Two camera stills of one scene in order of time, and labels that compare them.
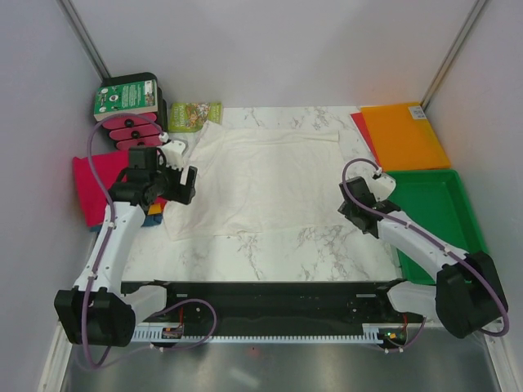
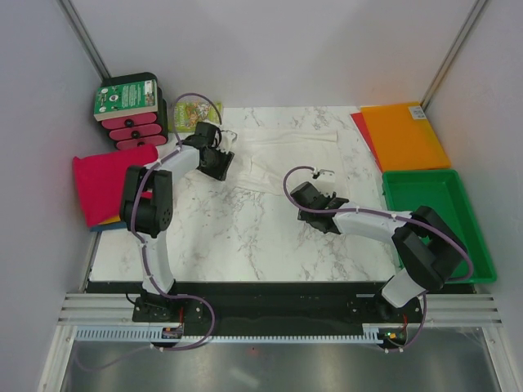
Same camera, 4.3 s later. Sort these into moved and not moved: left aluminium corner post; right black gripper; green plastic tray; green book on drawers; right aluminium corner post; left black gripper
Moved: left black gripper; right black gripper
Not moved: left aluminium corner post; green plastic tray; green book on drawers; right aluminium corner post
